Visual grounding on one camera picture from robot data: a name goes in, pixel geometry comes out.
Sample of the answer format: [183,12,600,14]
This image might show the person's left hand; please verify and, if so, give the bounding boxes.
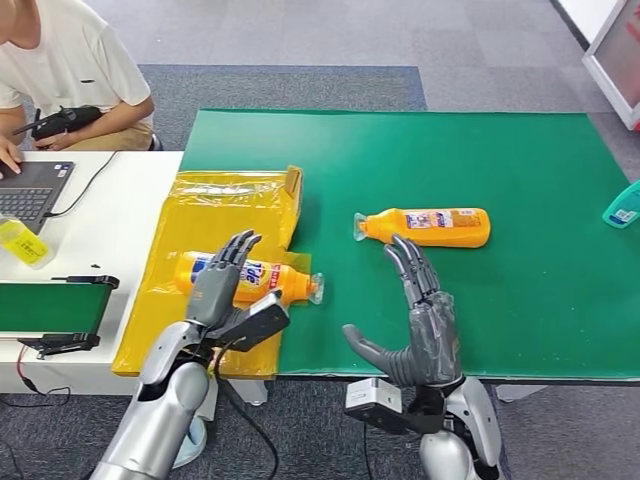
[35,129,73,152]

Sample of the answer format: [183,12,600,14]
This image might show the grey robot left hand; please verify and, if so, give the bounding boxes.
[185,229,263,333]

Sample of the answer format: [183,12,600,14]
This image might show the person's right hand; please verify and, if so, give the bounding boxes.
[0,135,24,179]

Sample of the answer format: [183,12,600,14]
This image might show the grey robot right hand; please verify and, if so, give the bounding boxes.
[342,234,464,390]

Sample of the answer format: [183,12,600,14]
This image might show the black remote controller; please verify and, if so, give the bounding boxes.
[12,104,103,142]

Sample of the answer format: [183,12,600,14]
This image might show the orange detergent bottle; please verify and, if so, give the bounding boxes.
[173,250,326,309]
[352,207,492,250]

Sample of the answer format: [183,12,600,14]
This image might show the clear bottle yellow label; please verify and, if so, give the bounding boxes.
[0,213,56,271]

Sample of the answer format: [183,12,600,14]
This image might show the teal plastic bottle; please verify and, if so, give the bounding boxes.
[602,180,640,231]

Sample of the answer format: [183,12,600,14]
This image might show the dark grey laptop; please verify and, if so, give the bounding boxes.
[0,160,76,236]

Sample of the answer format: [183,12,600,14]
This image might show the person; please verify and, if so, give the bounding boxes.
[0,0,156,179]

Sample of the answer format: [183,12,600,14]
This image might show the yellow film-wrapped box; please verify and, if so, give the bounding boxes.
[110,165,313,381]

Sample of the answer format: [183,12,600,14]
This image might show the white desk leg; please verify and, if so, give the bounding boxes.
[205,378,221,421]

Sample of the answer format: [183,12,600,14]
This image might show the white table foot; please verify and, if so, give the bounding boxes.
[227,378,269,407]
[494,384,543,404]

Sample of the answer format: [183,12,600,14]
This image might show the white low desk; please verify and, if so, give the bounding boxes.
[0,150,185,397]

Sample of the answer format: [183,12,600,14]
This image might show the white rounded base foot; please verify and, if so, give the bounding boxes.
[172,415,208,472]

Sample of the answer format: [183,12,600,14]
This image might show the green table mat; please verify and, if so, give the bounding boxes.
[179,108,640,384]

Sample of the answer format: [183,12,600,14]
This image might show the white framed sign board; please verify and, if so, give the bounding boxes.
[582,0,640,132]

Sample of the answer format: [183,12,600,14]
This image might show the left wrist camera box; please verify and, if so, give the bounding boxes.
[205,291,291,354]

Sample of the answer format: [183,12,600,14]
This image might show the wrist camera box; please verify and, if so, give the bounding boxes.
[205,291,291,354]
[343,377,431,437]

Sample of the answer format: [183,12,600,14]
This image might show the black laptop cable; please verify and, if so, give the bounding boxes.
[44,150,120,220]

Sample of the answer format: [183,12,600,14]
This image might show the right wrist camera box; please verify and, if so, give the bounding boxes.
[343,377,431,437]

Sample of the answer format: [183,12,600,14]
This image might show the black right camera cable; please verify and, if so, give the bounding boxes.
[362,423,376,480]

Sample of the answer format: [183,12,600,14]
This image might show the black camera cable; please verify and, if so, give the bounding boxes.
[362,423,376,480]
[214,341,281,480]

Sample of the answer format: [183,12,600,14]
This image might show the green panel black frame device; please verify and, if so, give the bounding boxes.
[0,274,121,356]

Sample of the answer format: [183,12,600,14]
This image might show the black left camera cable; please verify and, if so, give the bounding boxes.
[214,341,281,480]

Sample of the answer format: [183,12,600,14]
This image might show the thin red black cable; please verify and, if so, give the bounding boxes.
[0,344,71,409]

